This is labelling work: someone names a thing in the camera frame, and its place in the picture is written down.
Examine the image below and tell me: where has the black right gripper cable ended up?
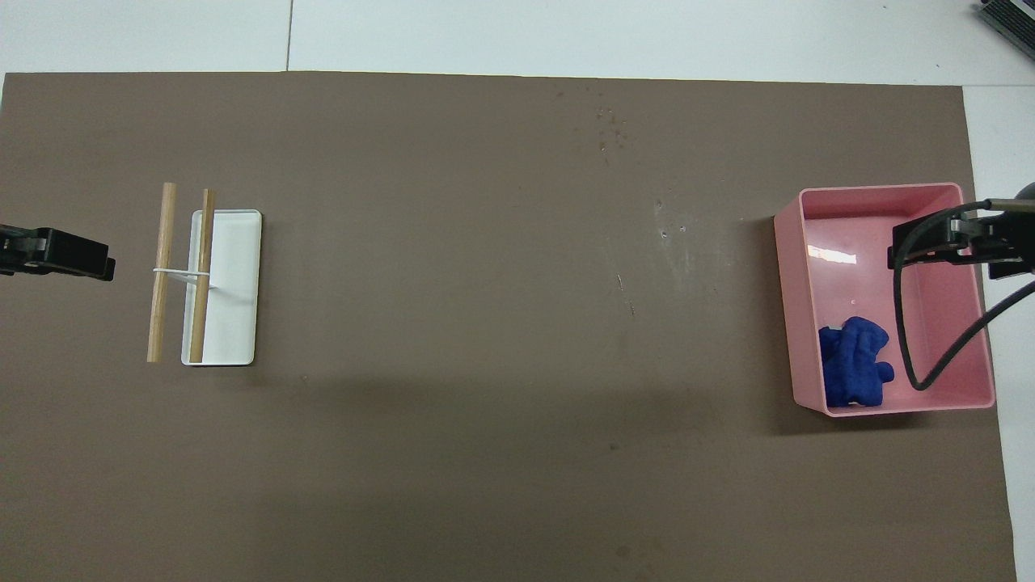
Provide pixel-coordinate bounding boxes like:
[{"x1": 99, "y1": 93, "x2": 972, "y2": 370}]
[{"x1": 893, "y1": 200, "x2": 1035, "y2": 392}]

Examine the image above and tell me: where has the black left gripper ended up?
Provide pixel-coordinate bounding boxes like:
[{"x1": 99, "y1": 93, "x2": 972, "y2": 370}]
[{"x1": 0, "y1": 224, "x2": 116, "y2": 282}]

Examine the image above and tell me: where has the pink plastic bin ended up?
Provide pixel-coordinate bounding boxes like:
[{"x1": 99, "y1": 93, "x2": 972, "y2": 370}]
[{"x1": 773, "y1": 183, "x2": 997, "y2": 418}]

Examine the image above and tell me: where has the wooden rack dowel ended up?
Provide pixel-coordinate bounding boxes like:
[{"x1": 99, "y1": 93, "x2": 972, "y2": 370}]
[
  {"x1": 188, "y1": 188, "x2": 218, "y2": 364},
  {"x1": 146, "y1": 182, "x2": 178, "y2": 363}
]

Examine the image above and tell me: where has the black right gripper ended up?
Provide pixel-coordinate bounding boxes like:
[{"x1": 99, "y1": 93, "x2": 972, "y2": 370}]
[{"x1": 888, "y1": 207, "x2": 1035, "y2": 282}]

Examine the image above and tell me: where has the grey ribbed device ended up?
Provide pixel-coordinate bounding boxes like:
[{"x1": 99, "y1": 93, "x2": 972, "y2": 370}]
[{"x1": 973, "y1": 0, "x2": 1035, "y2": 62}]

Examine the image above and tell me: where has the white towel rack base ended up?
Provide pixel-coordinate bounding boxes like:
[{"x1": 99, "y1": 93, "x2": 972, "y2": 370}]
[{"x1": 180, "y1": 209, "x2": 264, "y2": 367}]

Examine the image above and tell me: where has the brown table mat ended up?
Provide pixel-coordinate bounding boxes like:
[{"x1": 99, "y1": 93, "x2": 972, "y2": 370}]
[{"x1": 0, "y1": 71, "x2": 1018, "y2": 582}]

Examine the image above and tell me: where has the blue towel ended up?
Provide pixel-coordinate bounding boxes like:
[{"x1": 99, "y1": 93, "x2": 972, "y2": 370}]
[{"x1": 817, "y1": 316, "x2": 896, "y2": 408}]

